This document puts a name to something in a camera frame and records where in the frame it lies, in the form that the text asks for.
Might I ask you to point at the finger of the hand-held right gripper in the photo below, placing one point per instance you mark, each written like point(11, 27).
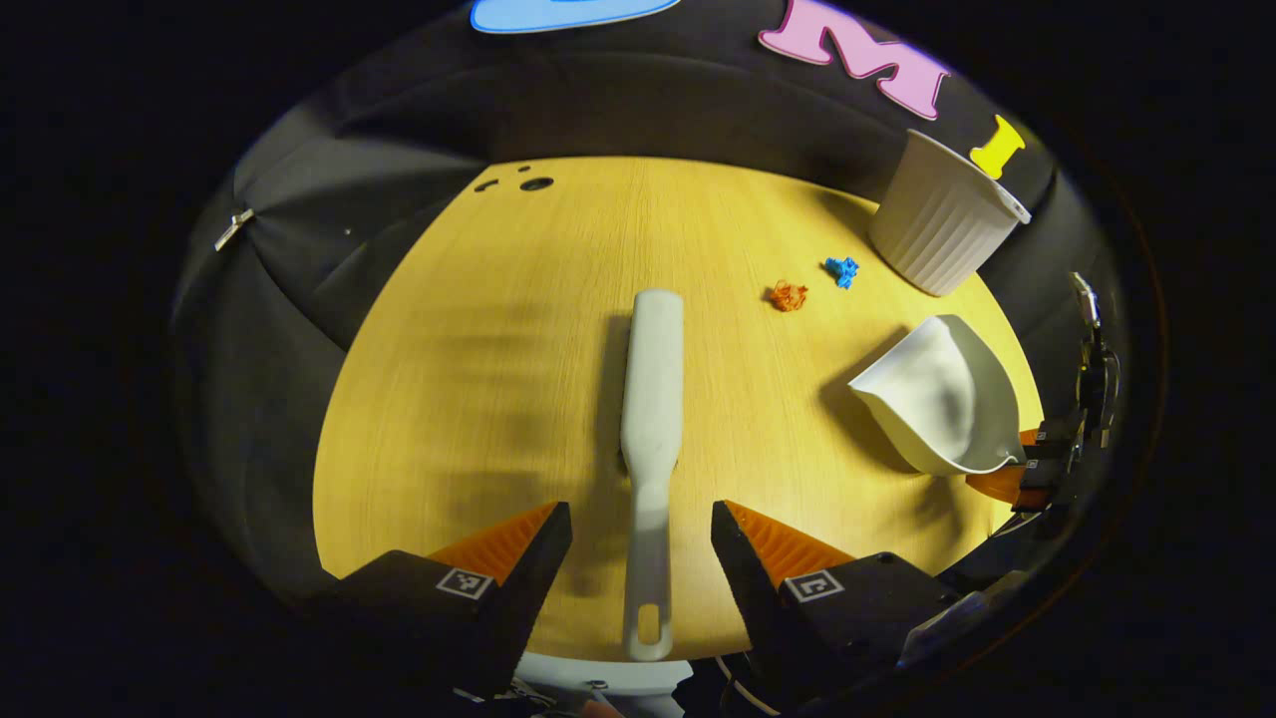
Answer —
point(1002, 486)

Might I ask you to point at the white dustpan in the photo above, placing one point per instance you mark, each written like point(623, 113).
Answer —
point(937, 399)

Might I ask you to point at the small white broom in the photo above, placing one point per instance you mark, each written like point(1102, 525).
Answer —
point(653, 399)

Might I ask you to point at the blue paper trash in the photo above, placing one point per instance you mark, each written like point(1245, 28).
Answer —
point(842, 271)

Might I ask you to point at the orange paper trash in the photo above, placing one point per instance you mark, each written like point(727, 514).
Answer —
point(788, 295)

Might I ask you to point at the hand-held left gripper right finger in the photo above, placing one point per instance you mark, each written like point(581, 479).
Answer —
point(748, 598)

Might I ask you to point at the white ribbed garbage bin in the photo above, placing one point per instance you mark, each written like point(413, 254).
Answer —
point(942, 224)

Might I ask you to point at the silver metal clip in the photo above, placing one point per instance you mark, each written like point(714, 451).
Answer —
point(234, 229)

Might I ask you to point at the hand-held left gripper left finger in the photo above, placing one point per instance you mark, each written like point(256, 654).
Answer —
point(528, 598)

